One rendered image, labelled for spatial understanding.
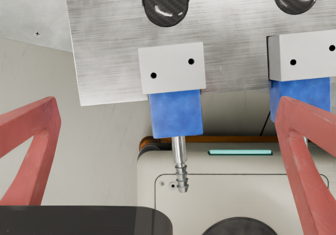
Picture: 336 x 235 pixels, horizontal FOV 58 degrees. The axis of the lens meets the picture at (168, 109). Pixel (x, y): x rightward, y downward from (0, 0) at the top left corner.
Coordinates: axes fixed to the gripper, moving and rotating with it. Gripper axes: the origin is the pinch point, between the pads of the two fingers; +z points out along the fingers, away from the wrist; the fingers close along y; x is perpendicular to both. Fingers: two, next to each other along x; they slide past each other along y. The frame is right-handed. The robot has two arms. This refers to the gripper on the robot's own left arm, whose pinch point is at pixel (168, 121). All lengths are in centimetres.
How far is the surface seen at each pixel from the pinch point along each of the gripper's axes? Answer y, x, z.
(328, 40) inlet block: -12.2, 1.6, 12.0
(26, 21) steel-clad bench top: 14.4, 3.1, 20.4
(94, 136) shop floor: 28, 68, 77
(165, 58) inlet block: 0.2, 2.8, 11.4
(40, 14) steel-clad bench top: 12.9, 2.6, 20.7
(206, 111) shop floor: -14, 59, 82
